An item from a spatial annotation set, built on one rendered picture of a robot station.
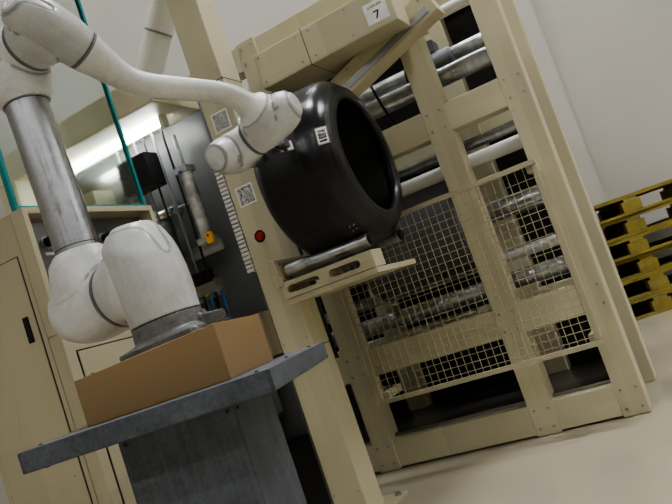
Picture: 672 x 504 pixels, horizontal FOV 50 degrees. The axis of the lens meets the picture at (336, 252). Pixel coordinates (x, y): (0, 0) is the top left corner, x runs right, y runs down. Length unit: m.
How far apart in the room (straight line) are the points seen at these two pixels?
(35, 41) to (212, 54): 1.10
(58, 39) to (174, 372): 0.80
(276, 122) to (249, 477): 0.90
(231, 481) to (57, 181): 0.78
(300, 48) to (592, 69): 3.97
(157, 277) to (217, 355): 0.23
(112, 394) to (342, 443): 1.28
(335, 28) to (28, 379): 1.63
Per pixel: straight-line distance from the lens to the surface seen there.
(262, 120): 1.87
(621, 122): 6.44
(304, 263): 2.45
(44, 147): 1.79
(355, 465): 2.63
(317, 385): 2.59
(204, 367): 1.40
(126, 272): 1.53
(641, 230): 5.38
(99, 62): 1.81
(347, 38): 2.81
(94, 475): 2.15
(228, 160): 1.92
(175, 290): 1.51
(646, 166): 6.42
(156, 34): 3.33
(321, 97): 2.41
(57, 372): 2.16
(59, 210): 1.74
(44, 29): 1.77
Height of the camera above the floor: 0.70
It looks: 5 degrees up
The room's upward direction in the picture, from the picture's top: 19 degrees counter-clockwise
